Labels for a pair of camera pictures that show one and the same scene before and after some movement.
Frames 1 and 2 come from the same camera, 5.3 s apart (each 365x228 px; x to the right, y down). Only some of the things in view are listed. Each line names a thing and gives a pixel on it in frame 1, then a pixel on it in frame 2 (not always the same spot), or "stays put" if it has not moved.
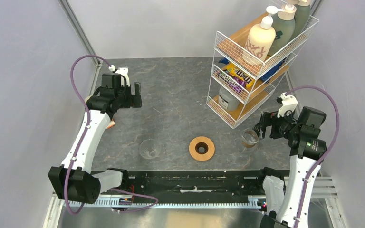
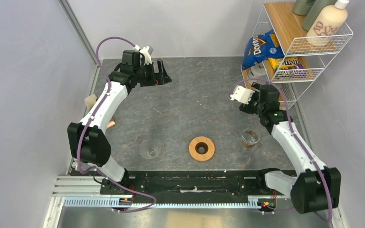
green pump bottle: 283,24 → 317,8
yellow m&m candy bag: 237,77 → 287,67
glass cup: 250,137 stays put
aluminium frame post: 80,32 stays put
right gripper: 266,119 → 249,108
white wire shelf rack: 248,65 → 279,52
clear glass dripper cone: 149,148 stays put
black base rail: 186,183 stays put
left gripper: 135,100 → 157,79
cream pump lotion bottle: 261,38 → 327,23
